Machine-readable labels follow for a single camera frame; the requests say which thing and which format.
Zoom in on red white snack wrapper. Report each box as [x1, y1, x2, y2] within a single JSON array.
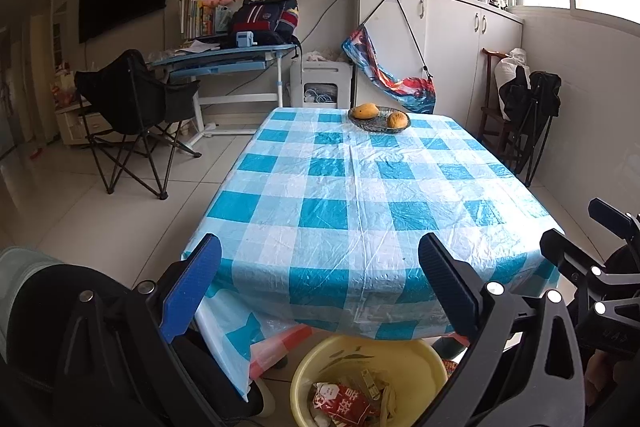
[[312, 382, 381, 427]]

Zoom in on row of books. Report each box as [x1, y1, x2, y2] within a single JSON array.
[[179, 0, 233, 40]]

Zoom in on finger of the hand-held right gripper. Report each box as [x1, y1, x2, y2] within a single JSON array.
[[588, 198, 640, 253], [540, 229, 640, 288]]

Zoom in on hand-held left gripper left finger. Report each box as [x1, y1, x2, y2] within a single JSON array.
[[52, 232, 223, 427]]

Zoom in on colourful printed hanging cloth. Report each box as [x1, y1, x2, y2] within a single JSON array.
[[341, 27, 437, 115]]

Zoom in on yellow plastic basin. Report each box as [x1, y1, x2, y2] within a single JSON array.
[[290, 336, 449, 427]]

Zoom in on black folding camping chair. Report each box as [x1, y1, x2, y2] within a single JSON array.
[[74, 49, 203, 200]]

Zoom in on black hanging strap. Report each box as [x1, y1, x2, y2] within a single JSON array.
[[371, 0, 433, 80]]

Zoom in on blue white checkered tablecloth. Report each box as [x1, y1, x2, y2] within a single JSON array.
[[182, 107, 566, 403]]

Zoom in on white bag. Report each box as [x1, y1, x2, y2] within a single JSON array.
[[495, 48, 528, 95]]

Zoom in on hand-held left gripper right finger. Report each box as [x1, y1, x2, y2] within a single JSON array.
[[418, 232, 586, 427]]

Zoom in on folded black chair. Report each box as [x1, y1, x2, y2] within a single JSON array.
[[499, 66, 563, 188]]

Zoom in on white cabinet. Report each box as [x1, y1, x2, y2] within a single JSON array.
[[356, 0, 525, 142]]

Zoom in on person's right hand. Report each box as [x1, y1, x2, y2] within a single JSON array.
[[584, 349, 618, 408]]

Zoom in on white television stand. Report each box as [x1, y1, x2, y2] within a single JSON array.
[[54, 99, 113, 150]]

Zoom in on white papers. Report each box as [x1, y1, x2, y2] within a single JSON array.
[[167, 39, 221, 56]]

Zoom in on ribbed glass plate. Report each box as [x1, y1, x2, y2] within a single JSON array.
[[348, 105, 412, 134]]

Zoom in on blue glass-top desk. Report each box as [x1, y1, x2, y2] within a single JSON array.
[[150, 43, 297, 142]]

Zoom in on white coiled cables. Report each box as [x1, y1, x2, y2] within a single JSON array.
[[304, 87, 341, 105]]

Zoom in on dark wooden chair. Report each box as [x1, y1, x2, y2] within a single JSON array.
[[479, 48, 521, 155]]

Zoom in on dark striped backpack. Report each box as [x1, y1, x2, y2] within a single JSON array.
[[229, 0, 303, 48]]

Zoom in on white plastic stool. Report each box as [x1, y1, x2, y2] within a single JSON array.
[[290, 59, 353, 110]]

